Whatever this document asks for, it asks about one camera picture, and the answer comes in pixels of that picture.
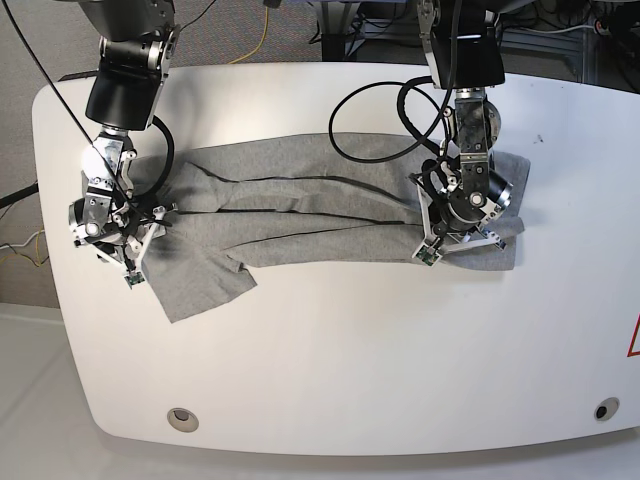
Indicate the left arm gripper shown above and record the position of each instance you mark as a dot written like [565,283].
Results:
[454,222]

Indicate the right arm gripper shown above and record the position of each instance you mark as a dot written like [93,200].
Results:
[124,239]

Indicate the grey T-shirt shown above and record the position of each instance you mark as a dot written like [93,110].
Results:
[281,201]

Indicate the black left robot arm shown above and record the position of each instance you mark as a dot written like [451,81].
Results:
[462,54]

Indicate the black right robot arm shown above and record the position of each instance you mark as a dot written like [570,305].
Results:
[137,43]

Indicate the black rod at left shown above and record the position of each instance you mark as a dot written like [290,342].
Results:
[19,195]

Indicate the black bar behind table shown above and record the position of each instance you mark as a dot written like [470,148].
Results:
[78,75]

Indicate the red triangle warning sticker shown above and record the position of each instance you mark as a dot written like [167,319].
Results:
[634,348]

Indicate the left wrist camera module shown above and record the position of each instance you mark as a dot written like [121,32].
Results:
[428,255]

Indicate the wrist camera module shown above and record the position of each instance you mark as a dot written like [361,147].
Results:
[134,278]
[428,255]

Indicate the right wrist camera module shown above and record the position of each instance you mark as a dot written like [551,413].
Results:
[134,278]

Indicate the aluminium frame rail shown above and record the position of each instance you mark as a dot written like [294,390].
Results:
[571,55]

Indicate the black table leg post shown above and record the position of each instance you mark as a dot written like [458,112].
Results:
[331,20]

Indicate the left table cable grommet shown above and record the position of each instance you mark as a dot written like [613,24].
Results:
[182,420]

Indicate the table cable grommet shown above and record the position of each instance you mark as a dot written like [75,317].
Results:
[606,409]
[182,420]

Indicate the right table cable grommet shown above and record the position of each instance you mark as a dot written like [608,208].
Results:
[606,409]

